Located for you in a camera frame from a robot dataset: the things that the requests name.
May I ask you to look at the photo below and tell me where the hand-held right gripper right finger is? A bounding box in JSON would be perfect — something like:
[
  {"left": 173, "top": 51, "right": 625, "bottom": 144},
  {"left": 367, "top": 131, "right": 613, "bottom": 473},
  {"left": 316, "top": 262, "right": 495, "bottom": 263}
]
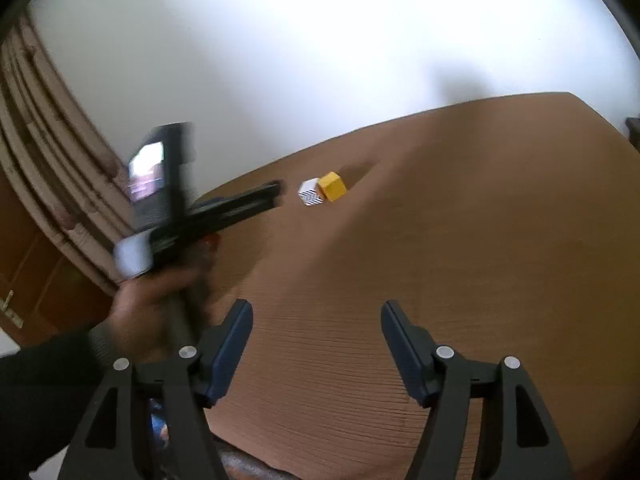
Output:
[{"left": 381, "top": 300, "right": 576, "bottom": 480}]

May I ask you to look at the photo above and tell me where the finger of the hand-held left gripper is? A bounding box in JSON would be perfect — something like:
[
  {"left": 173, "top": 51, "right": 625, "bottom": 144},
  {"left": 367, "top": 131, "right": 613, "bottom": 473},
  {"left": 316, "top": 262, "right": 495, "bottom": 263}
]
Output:
[{"left": 150, "top": 182, "right": 284, "bottom": 257}]

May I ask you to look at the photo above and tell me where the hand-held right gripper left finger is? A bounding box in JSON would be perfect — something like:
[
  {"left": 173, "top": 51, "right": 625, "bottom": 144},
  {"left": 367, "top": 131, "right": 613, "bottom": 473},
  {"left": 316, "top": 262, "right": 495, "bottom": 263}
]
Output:
[{"left": 57, "top": 299, "right": 254, "bottom": 480}]

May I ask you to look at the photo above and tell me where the person's left forearm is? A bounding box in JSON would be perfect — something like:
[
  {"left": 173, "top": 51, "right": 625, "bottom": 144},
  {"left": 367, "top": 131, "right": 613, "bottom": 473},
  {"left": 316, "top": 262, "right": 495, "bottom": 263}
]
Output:
[{"left": 0, "top": 319, "right": 132, "bottom": 480}]

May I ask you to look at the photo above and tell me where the person's left hand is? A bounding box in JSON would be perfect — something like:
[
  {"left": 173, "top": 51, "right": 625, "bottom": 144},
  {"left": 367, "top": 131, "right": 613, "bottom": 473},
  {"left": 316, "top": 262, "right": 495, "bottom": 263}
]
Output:
[{"left": 107, "top": 252, "right": 217, "bottom": 367}]

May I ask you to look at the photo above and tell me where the white striped cube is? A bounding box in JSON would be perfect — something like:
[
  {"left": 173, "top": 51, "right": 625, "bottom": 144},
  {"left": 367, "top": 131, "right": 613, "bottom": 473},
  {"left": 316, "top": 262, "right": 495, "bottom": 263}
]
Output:
[{"left": 298, "top": 178, "right": 325, "bottom": 208}]

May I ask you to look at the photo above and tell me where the yellow cube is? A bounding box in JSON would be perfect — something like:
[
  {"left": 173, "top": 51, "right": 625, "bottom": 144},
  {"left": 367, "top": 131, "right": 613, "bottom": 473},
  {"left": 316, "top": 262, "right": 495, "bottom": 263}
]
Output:
[{"left": 318, "top": 171, "right": 348, "bottom": 203}]

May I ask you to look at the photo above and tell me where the blue object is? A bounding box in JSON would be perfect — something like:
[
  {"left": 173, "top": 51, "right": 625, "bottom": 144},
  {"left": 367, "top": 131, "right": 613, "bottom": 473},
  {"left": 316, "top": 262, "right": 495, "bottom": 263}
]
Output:
[{"left": 148, "top": 397, "right": 171, "bottom": 444}]

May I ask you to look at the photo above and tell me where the brown wooden door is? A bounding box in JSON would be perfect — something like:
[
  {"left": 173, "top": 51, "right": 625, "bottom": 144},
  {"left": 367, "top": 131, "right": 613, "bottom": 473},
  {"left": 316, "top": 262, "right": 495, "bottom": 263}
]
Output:
[{"left": 0, "top": 167, "right": 117, "bottom": 347}]

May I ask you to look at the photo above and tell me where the metal door handle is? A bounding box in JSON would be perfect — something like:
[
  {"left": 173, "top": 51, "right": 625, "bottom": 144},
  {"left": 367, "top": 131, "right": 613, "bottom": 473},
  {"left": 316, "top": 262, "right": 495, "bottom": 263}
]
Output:
[{"left": 0, "top": 290, "right": 24, "bottom": 329}]

